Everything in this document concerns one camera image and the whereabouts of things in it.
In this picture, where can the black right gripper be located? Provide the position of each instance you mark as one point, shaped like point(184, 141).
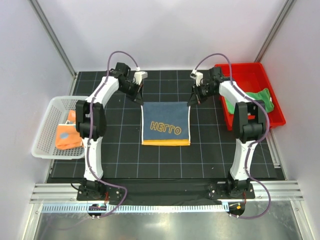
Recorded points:
point(193, 100)

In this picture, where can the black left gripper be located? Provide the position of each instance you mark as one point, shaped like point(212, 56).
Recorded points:
point(137, 97)

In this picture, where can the yellow patterned towel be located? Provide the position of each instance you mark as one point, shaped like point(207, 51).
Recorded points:
point(165, 124)

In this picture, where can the orange towel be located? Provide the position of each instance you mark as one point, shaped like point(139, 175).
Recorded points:
point(67, 136)

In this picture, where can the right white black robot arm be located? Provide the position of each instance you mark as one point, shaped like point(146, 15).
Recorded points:
point(249, 126)

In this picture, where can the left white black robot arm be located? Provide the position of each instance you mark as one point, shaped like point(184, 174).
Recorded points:
point(91, 124)

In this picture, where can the red plastic bin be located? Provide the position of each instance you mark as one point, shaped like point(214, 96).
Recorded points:
point(251, 77)

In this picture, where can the white perforated plastic basket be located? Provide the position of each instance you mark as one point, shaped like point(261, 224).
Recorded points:
point(44, 145)

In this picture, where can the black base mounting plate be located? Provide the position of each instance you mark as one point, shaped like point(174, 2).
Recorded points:
point(170, 191)

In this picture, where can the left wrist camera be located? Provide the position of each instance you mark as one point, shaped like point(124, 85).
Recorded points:
point(139, 76)

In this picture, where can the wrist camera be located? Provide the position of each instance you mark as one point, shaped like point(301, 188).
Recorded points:
point(197, 76)
point(139, 76)

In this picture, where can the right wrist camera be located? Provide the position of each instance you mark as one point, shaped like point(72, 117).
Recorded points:
point(197, 76)

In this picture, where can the aluminium frame rail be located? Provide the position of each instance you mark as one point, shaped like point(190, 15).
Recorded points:
point(62, 198)

